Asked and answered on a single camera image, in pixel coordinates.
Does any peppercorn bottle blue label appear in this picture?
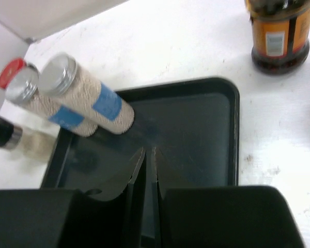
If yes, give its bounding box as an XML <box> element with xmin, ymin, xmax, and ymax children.
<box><xmin>5</xmin><ymin>67</ymin><xmax>98</xmax><ymax>137</ymax></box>

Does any pepper grinder clear cap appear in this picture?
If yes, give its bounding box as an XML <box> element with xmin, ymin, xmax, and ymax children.
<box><xmin>0</xmin><ymin>116</ymin><xmax>56</xmax><ymax>162</ymax></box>

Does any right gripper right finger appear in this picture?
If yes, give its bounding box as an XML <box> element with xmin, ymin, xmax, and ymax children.
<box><xmin>151</xmin><ymin>147</ymin><xmax>305</xmax><ymax>247</ymax></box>

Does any black rectangular tray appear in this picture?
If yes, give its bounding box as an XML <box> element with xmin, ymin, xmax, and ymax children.
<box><xmin>41</xmin><ymin>77</ymin><xmax>240</xmax><ymax>190</ymax></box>

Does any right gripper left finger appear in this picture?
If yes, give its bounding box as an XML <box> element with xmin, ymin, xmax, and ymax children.
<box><xmin>0</xmin><ymin>148</ymin><xmax>146</xmax><ymax>247</ymax></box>

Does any orange sauce jar red lid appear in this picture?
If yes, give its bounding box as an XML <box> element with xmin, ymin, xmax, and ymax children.
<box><xmin>245</xmin><ymin>1</ymin><xmax>310</xmax><ymax>75</ymax></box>

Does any dark sauce jar red lid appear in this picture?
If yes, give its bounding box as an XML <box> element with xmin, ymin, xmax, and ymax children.
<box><xmin>0</xmin><ymin>57</ymin><xmax>26</xmax><ymax>89</ymax></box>

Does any peppercorn bottle silver cap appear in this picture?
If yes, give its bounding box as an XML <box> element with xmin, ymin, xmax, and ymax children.
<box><xmin>37</xmin><ymin>53</ymin><xmax>135</xmax><ymax>135</ymax></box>

